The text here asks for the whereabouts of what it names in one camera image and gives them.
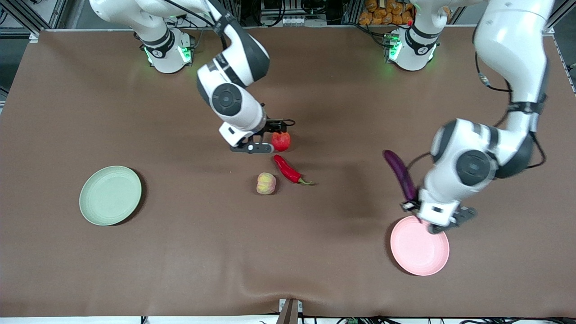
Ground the red pomegranate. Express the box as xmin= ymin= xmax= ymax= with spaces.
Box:
xmin=271 ymin=131 xmax=292 ymax=152

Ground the purple eggplant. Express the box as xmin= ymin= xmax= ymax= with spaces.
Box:
xmin=383 ymin=150 xmax=423 ymax=224

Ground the red chili pepper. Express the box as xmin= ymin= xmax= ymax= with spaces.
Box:
xmin=273 ymin=154 xmax=315 ymax=186

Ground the yellow pink peach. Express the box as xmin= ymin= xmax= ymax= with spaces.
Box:
xmin=256 ymin=172 xmax=277 ymax=196

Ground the pink plate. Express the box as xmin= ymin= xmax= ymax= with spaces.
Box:
xmin=390 ymin=215 xmax=450 ymax=276

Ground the brown table cloth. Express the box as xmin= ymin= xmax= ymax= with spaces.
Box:
xmin=0 ymin=25 xmax=576 ymax=318

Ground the orange lumpy items heap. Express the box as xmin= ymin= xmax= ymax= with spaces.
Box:
xmin=358 ymin=0 xmax=414 ymax=26

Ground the pale green plate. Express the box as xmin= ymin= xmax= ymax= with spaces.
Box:
xmin=79 ymin=165 xmax=143 ymax=226

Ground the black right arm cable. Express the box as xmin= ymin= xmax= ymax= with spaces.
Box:
xmin=162 ymin=0 xmax=228 ymax=51

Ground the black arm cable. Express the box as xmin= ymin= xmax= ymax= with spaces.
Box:
xmin=162 ymin=0 xmax=228 ymax=51
xmin=405 ymin=27 xmax=547 ymax=171

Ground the aluminium frame profile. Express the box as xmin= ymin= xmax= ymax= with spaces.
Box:
xmin=342 ymin=0 xmax=360 ymax=26
xmin=542 ymin=0 xmax=576 ymax=36
xmin=0 ymin=0 xmax=43 ymax=34
xmin=225 ymin=0 xmax=242 ymax=27

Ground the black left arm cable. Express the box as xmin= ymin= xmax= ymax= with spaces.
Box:
xmin=405 ymin=27 xmax=547 ymax=171

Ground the grey table clamp bracket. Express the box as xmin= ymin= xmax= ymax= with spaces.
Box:
xmin=276 ymin=298 xmax=303 ymax=324

